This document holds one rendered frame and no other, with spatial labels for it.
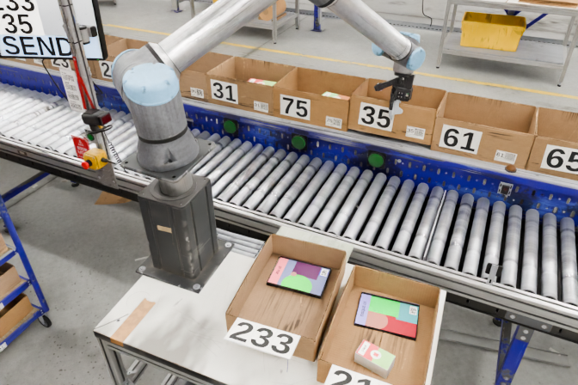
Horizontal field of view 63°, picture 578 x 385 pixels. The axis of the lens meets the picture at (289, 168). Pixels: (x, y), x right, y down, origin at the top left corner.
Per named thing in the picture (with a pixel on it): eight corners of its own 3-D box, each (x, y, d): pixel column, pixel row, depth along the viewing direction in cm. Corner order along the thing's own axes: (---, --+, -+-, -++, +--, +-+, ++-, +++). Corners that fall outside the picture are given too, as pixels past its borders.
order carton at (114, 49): (96, 79, 280) (89, 51, 271) (130, 64, 302) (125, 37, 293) (149, 91, 266) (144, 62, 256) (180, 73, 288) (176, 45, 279)
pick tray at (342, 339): (315, 381, 131) (316, 359, 126) (352, 284, 161) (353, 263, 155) (418, 418, 122) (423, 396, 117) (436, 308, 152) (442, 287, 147)
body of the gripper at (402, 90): (407, 103, 202) (413, 75, 198) (388, 100, 205) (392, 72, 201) (410, 100, 209) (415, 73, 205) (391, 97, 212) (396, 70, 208)
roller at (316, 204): (294, 232, 191) (294, 223, 189) (338, 168, 231) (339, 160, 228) (305, 235, 189) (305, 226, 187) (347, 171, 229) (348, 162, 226)
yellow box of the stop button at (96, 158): (83, 168, 213) (79, 155, 209) (96, 160, 219) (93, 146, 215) (107, 176, 207) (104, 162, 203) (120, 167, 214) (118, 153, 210)
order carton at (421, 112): (347, 128, 222) (350, 94, 214) (364, 108, 246) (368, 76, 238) (430, 145, 208) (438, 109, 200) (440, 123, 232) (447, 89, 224)
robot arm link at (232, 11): (109, 87, 137) (309, -59, 144) (97, 65, 149) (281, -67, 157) (141, 122, 147) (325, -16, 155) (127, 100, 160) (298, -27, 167)
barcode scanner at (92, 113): (107, 137, 198) (98, 115, 193) (86, 136, 203) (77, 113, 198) (117, 131, 203) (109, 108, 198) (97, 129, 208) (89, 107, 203)
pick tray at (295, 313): (226, 335, 144) (223, 314, 138) (271, 253, 174) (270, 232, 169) (315, 363, 136) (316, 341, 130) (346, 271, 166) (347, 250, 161)
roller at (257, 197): (239, 215, 201) (238, 206, 198) (290, 157, 240) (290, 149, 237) (249, 218, 199) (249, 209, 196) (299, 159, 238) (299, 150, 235)
